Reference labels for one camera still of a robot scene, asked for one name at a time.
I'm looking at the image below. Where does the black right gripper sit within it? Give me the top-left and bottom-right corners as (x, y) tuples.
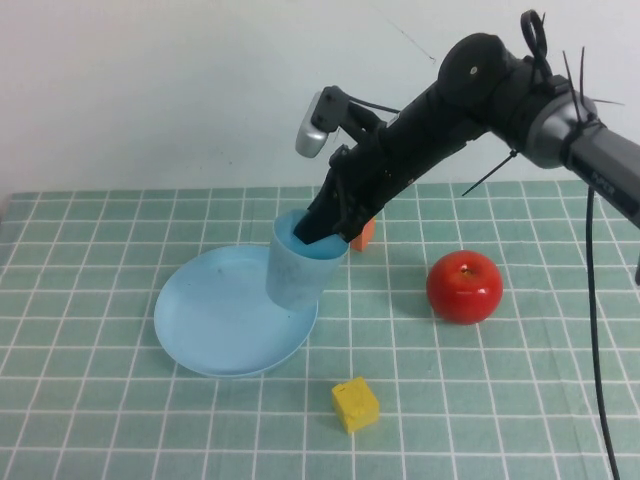
(292, 112), (431, 246)

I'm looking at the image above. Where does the red apple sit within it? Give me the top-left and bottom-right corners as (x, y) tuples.
(425, 250), (504, 326)

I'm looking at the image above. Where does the green checked tablecloth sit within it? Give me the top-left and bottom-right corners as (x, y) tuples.
(0, 180), (640, 480)

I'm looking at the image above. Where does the light blue plastic cup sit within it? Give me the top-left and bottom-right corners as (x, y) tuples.
(264, 209), (350, 312)

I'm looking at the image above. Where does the thick black cable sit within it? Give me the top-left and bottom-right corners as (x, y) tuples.
(585, 187), (624, 480)

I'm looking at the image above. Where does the light blue plastic plate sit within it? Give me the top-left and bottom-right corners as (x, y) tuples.
(153, 244), (320, 379)

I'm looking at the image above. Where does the orange foam cube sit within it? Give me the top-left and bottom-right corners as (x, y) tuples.
(349, 215), (377, 252)

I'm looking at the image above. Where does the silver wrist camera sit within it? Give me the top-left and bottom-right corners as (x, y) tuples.
(294, 91), (337, 159)

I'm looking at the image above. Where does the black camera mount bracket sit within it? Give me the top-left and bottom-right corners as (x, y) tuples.
(319, 85), (396, 149)

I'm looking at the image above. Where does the thin black camera cable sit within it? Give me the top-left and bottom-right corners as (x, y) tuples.
(348, 97), (402, 115)

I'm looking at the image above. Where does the black zip tie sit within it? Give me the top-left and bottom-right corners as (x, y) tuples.
(562, 47), (626, 131)
(462, 148), (521, 197)
(519, 9), (556, 84)

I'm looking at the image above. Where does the yellow foam cube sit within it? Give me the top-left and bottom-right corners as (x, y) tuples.
(331, 376), (380, 435)

